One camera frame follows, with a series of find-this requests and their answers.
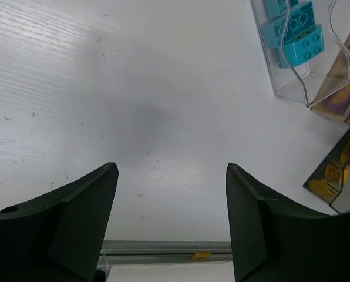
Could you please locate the clear plastic container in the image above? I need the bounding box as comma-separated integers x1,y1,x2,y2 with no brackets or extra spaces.
251,1,350,108

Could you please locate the teal rounded lego brick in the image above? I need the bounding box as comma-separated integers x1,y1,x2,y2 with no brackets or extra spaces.
284,24,325,67

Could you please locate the yellow curved lego brick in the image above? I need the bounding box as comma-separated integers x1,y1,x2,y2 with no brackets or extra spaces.
308,179,339,198

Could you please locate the small yellow lego brick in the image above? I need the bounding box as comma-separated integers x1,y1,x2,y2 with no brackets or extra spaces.
325,163,349,184

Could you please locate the orange translucent container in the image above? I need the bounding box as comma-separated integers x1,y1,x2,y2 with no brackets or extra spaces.
311,34,350,126

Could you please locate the teal rectangular lego brick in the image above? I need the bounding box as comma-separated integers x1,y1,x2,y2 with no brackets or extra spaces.
262,1,315,48

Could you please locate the dark grey translucent container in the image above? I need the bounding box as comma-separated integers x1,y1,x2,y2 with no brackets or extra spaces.
303,129,350,214

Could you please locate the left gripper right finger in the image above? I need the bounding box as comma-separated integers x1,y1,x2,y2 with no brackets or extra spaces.
226,163,350,281

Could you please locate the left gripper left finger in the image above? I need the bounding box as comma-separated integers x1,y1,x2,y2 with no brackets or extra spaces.
0,162,119,281

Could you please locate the small teal lego brick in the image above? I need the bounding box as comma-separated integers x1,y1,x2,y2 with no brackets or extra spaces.
264,0,288,18

